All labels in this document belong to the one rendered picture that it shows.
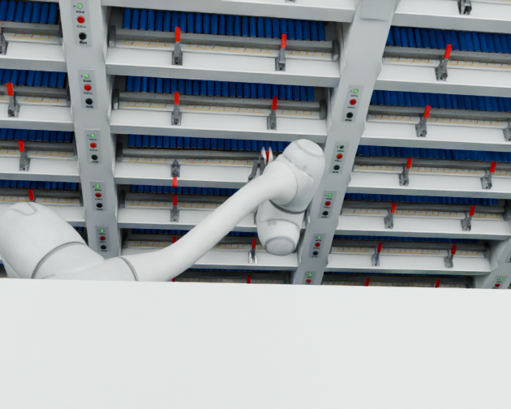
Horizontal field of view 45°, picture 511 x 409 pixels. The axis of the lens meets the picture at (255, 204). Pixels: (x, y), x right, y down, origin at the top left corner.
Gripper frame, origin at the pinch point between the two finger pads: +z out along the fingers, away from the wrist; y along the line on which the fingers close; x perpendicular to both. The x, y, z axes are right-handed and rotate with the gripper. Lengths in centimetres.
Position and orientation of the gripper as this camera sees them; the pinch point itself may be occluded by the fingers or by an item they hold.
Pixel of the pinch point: (267, 157)
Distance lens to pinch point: 184.4
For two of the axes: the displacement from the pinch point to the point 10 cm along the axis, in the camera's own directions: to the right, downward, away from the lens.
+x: 0.9, -8.1, -5.8
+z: -0.7, -5.9, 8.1
